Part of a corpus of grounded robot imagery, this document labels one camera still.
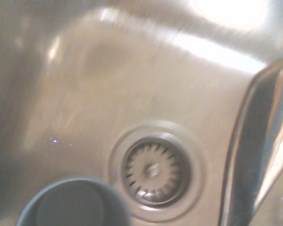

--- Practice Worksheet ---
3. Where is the stainless steel sink basin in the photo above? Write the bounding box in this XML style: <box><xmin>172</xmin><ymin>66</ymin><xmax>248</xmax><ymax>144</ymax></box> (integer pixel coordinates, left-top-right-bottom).
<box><xmin>0</xmin><ymin>0</ymin><xmax>283</xmax><ymax>226</ymax></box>

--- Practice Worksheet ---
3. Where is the round metal drain strainer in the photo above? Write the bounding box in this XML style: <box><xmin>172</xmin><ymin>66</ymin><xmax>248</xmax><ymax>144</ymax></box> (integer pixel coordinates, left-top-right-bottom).
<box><xmin>107</xmin><ymin>121</ymin><xmax>208</xmax><ymax>222</ymax></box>

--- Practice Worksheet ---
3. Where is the grey-blue plastic mug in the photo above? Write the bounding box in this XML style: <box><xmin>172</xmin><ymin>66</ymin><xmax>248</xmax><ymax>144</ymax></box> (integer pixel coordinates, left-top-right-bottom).
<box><xmin>16</xmin><ymin>178</ymin><xmax>132</xmax><ymax>226</ymax></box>

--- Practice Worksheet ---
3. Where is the chrome faucet spout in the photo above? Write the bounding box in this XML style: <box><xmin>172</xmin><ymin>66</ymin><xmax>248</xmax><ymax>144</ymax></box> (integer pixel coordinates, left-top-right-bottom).
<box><xmin>218</xmin><ymin>56</ymin><xmax>283</xmax><ymax>226</ymax></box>

